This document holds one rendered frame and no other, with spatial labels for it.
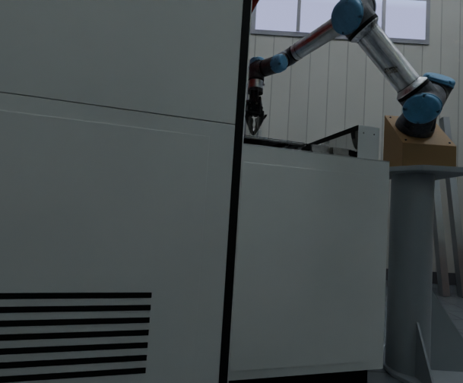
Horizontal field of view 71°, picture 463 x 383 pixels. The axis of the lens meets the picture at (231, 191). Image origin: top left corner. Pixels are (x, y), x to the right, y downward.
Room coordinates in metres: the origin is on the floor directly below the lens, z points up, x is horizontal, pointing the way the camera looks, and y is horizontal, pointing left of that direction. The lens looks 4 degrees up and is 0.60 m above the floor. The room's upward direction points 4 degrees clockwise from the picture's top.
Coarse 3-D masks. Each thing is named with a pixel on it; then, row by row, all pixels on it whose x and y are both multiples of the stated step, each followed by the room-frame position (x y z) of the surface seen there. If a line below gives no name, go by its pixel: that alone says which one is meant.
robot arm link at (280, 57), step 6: (282, 54) 1.39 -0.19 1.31; (264, 60) 1.43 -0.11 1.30; (270, 60) 1.40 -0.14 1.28; (276, 60) 1.38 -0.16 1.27; (282, 60) 1.38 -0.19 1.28; (288, 60) 1.45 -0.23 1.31; (264, 66) 1.42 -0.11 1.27; (270, 66) 1.40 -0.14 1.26; (276, 66) 1.39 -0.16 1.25; (282, 66) 1.39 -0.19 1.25; (264, 72) 1.44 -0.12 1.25; (270, 72) 1.43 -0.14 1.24; (276, 72) 1.42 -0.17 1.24
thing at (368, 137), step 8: (360, 128) 1.21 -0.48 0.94; (368, 128) 1.22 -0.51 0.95; (376, 128) 1.23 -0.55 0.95; (360, 136) 1.21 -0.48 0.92; (368, 136) 1.22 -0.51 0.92; (376, 136) 1.23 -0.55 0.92; (360, 144) 1.21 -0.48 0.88; (368, 144) 1.22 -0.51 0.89; (376, 144) 1.23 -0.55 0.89; (360, 152) 1.21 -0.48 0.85; (368, 152) 1.22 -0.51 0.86; (376, 152) 1.23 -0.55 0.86
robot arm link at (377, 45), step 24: (360, 0) 1.06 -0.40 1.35; (336, 24) 1.12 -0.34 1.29; (360, 24) 1.08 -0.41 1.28; (384, 48) 1.10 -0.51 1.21; (384, 72) 1.14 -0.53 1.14; (408, 72) 1.10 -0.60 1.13; (408, 96) 1.12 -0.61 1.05; (432, 96) 1.08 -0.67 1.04; (408, 120) 1.16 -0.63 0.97; (432, 120) 1.13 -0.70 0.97
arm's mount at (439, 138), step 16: (384, 128) 1.42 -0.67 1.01; (384, 144) 1.41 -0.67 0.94; (400, 144) 1.28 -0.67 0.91; (416, 144) 1.27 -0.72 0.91; (432, 144) 1.27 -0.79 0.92; (448, 144) 1.28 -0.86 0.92; (400, 160) 1.28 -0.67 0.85; (416, 160) 1.27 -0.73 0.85; (432, 160) 1.27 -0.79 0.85; (448, 160) 1.27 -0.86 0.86
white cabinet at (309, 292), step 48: (240, 192) 1.02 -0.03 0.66; (288, 192) 1.06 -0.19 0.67; (336, 192) 1.11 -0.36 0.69; (384, 192) 1.17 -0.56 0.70; (240, 240) 1.02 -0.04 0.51; (288, 240) 1.07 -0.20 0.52; (336, 240) 1.11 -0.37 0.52; (384, 240) 1.17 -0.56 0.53; (240, 288) 1.02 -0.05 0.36; (288, 288) 1.07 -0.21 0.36; (336, 288) 1.11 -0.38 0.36; (384, 288) 1.17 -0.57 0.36; (240, 336) 1.03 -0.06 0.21; (288, 336) 1.07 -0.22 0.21; (336, 336) 1.12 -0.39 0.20
